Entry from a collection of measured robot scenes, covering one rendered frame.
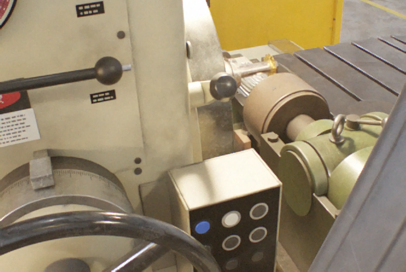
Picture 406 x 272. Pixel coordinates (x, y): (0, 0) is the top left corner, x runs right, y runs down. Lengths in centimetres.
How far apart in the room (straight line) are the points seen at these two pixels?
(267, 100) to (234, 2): 234
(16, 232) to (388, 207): 34
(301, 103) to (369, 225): 89
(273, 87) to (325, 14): 274
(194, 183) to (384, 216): 52
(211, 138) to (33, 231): 48
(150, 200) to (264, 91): 47
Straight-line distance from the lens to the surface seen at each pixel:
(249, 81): 124
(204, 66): 82
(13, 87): 56
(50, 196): 59
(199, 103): 72
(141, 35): 61
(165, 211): 77
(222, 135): 85
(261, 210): 69
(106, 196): 62
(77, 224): 44
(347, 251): 19
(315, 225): 90
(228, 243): 71
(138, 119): 66
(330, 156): 88
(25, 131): 65
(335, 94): 172
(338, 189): 85
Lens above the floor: 177
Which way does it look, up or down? 30 degrees down
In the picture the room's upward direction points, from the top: 3 degrees counter-clockwise
